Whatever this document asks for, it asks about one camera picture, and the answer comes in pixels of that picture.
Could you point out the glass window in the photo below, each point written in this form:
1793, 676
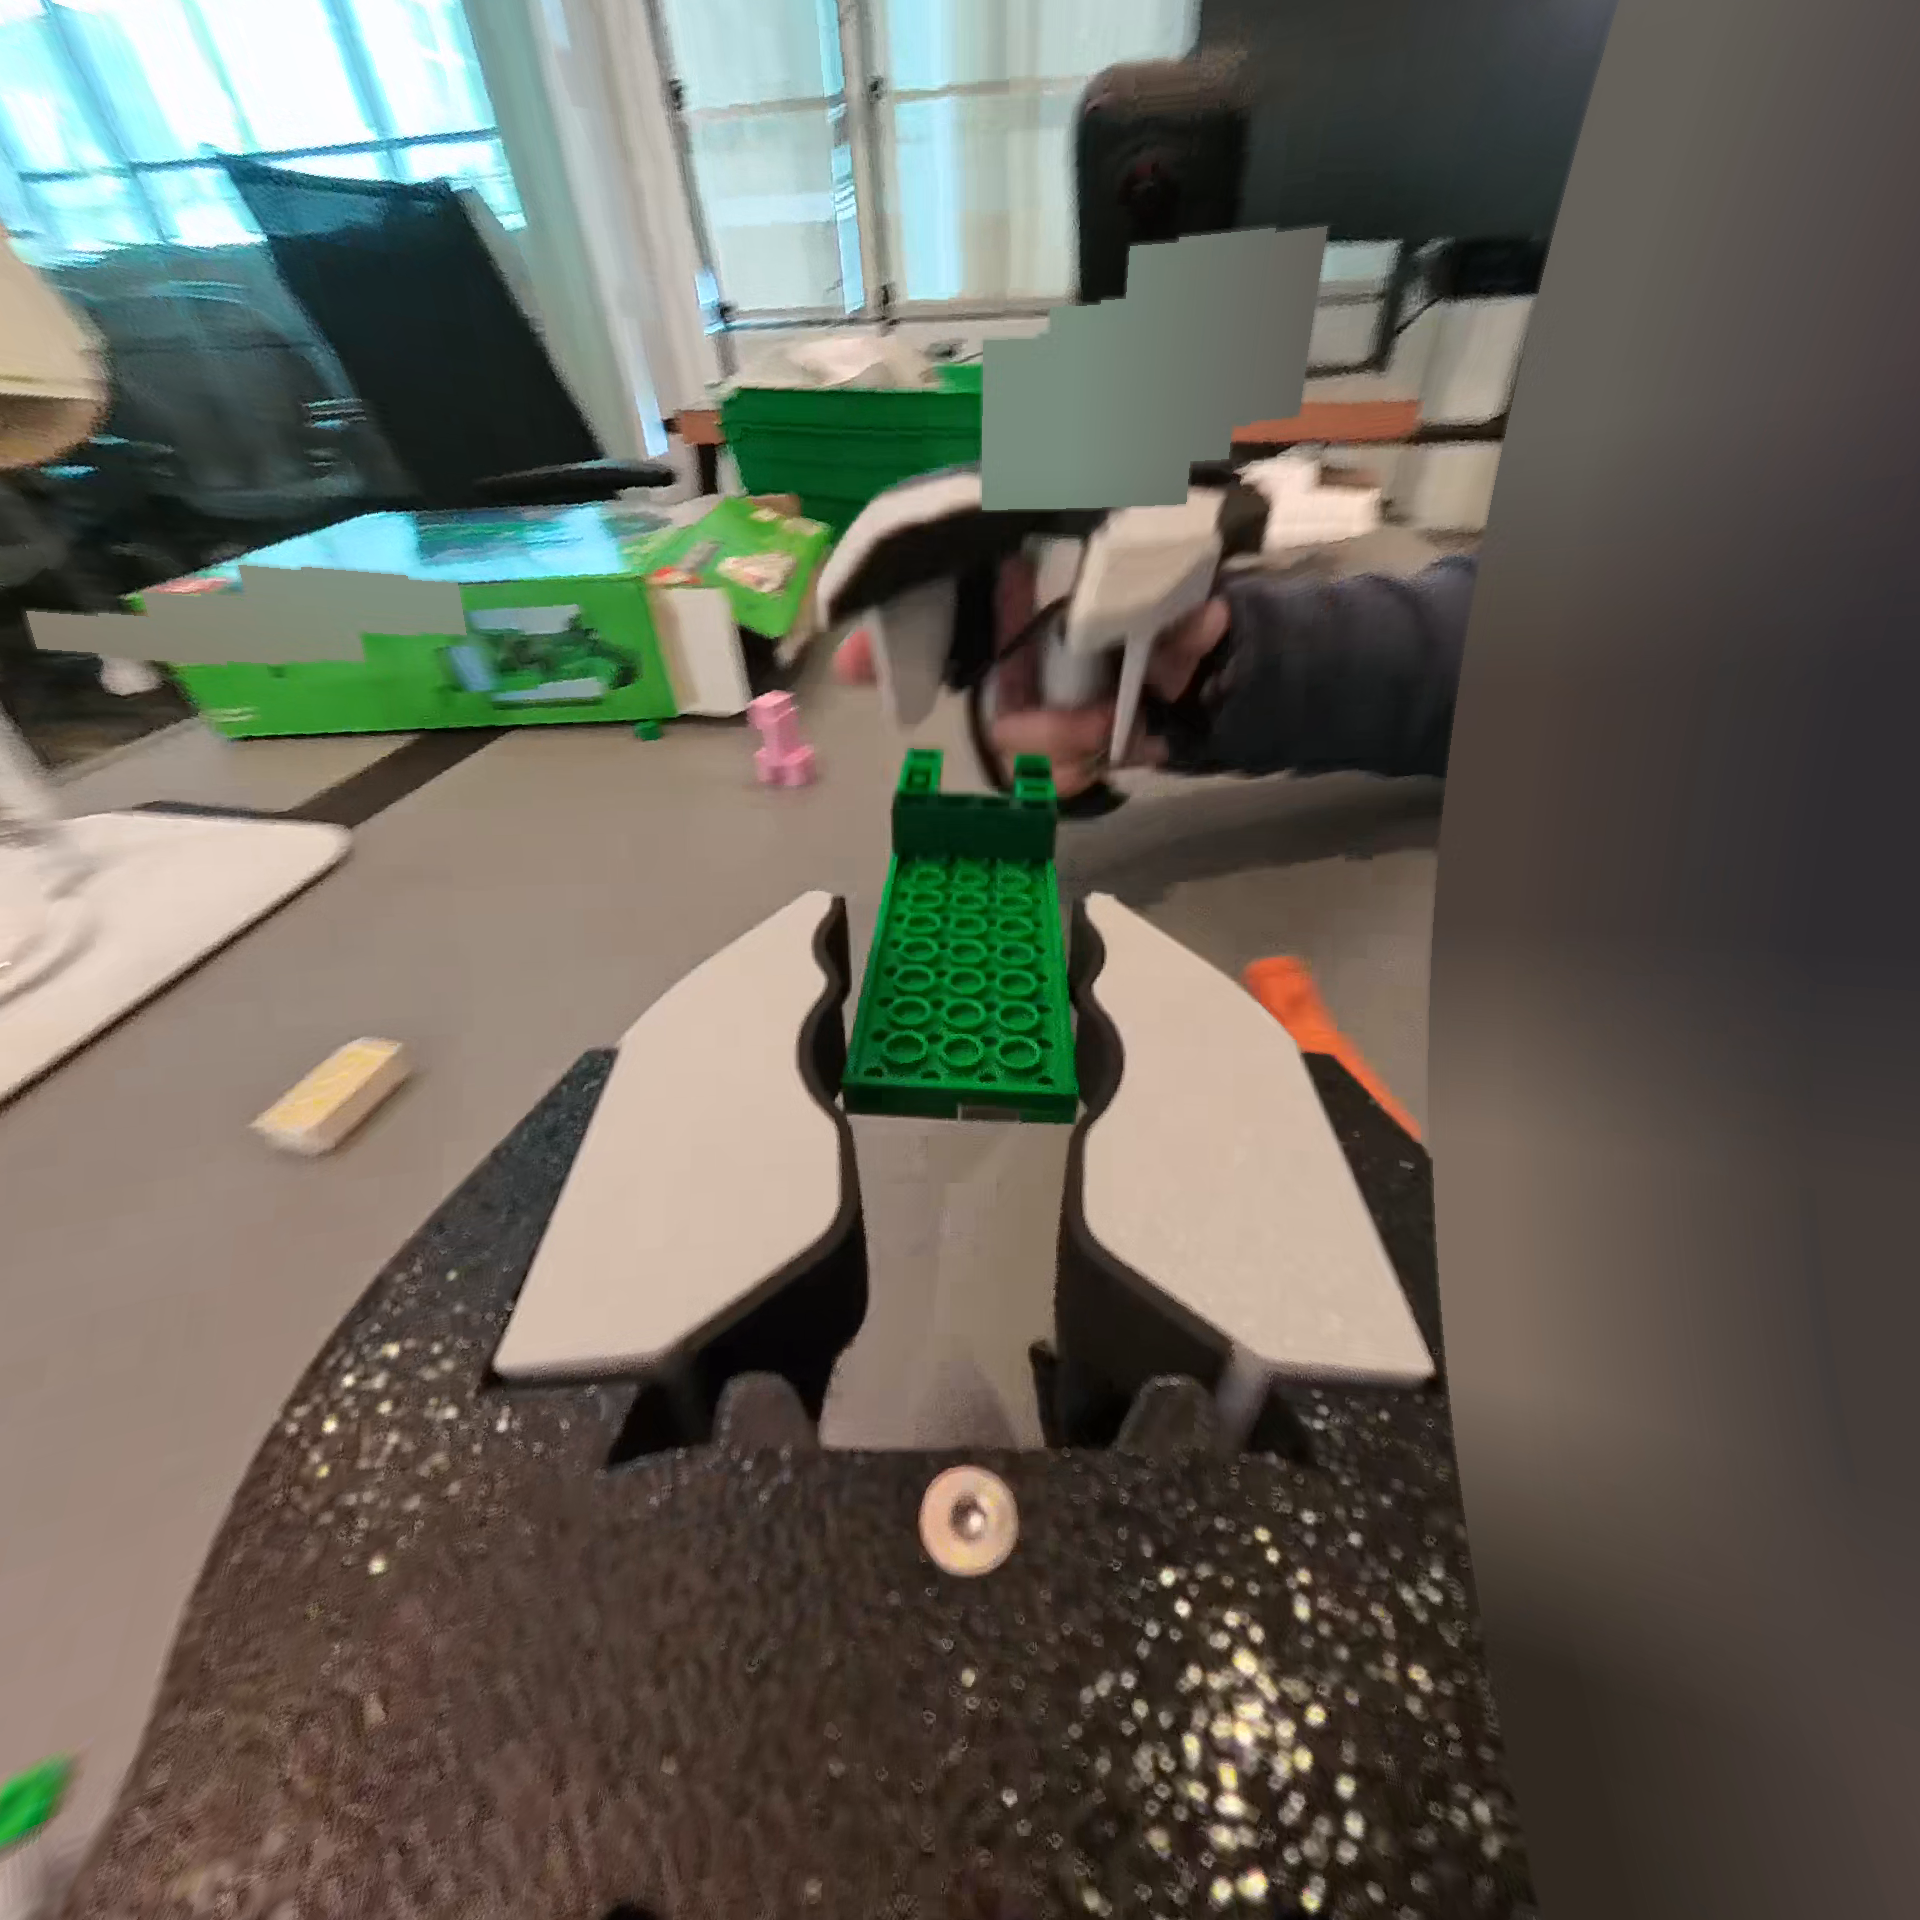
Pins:
931, 150
224, 90

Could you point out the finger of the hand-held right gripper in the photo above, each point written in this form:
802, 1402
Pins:
884, 525
919, 660

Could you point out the green plastic bin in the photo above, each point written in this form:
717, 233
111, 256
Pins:
840, 434

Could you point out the tan brick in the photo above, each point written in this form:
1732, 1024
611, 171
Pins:
331, 1095

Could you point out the large green toy box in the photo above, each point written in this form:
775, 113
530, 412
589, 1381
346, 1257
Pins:
374, 682

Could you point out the pink brick figure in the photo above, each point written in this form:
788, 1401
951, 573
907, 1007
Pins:
782, 742

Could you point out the green brick piece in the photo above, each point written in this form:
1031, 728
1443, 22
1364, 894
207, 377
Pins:
30, 1800

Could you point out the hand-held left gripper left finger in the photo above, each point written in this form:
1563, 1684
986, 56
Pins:
674, 1171

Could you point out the grey desk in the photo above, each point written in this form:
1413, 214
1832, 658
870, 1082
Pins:
524, 930

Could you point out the wooden book stand board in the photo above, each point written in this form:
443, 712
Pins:
38, 361

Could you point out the person's right hand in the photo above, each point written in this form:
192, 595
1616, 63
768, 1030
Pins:
1051, 739

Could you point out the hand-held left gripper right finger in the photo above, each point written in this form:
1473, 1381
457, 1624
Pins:
1230, 1185

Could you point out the green studded brick plate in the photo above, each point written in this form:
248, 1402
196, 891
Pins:
961, 991

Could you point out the orange brick separator tool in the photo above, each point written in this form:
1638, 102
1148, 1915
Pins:
1329, 1021

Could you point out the green toy box with picture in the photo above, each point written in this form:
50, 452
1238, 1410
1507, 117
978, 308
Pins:
750, 562

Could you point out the wooden table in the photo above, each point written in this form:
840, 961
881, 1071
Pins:
1350, 423

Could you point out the dark grey panel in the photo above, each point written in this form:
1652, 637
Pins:
1695, 975

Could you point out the person's right forearm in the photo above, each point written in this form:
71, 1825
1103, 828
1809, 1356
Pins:
1350, 660

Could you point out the black office chair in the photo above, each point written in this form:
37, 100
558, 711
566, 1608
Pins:
405, 330

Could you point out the white book stand base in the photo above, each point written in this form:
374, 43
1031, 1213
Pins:
150, 914

